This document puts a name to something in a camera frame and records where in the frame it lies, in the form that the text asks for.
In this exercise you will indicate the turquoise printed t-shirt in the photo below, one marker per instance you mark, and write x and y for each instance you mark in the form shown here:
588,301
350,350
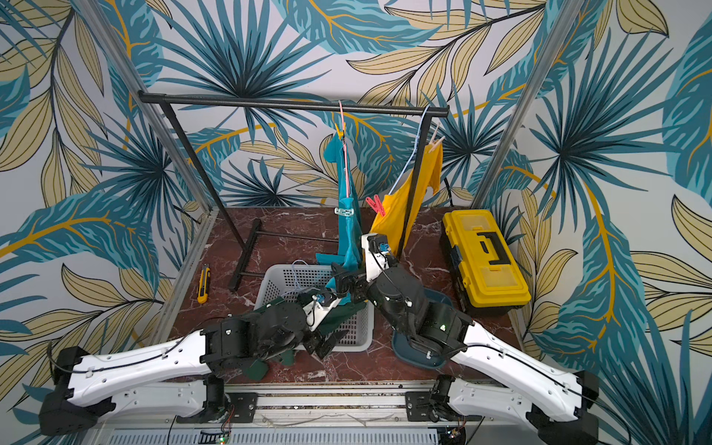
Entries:
350,255

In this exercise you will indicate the yellow t-shirt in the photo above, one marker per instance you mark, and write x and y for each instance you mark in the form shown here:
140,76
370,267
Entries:
391,225

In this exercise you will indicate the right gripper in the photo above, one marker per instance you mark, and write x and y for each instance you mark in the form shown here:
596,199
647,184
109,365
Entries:
362,278

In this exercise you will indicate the yellow utility knife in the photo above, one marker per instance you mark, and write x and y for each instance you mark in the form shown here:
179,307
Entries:
204,284

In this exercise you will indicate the light blue wire hanger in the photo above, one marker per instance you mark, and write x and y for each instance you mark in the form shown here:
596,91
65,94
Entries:
297,286

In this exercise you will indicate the beige pink clothespin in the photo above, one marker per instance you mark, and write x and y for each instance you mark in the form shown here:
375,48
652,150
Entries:
433,142

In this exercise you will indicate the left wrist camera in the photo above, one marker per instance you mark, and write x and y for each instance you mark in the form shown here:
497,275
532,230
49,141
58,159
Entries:
322,303

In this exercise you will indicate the grey perforated plastic basket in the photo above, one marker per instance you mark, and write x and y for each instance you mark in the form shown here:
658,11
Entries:
285,282

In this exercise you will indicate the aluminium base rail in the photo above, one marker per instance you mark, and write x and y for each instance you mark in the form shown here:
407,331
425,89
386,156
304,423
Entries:
328,411

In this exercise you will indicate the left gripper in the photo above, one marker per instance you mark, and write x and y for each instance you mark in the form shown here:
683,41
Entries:
316,345

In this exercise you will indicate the mint white clothespin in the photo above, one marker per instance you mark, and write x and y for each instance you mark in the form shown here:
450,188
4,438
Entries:
347,213

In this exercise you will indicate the dark teal plastic tray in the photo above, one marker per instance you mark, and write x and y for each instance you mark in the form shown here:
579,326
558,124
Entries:
438,336

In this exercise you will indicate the pink wire hanger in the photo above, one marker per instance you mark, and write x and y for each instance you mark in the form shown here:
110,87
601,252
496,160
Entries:
345,151

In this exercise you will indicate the dark green t-shirt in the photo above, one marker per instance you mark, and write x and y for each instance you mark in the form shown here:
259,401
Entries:
275,331

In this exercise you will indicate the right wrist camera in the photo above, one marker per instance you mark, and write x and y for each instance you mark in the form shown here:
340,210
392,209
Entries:
376,254

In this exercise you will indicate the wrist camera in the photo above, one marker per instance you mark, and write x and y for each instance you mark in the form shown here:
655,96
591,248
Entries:
322,303
376,254

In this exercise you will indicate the right aluminium frame post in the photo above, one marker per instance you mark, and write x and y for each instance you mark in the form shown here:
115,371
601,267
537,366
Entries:
568,14

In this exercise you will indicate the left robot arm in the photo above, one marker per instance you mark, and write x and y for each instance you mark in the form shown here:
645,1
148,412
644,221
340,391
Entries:
181,377

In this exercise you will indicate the black clothes rack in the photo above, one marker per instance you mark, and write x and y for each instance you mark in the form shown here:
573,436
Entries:
167,102

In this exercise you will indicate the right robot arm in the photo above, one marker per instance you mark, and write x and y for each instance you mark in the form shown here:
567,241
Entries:
554,403

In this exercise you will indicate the yellow black toolbox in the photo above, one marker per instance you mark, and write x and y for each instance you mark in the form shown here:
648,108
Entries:
486,278

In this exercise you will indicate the pink red clothespin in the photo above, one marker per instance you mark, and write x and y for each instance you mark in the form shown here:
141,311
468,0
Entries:
376,205

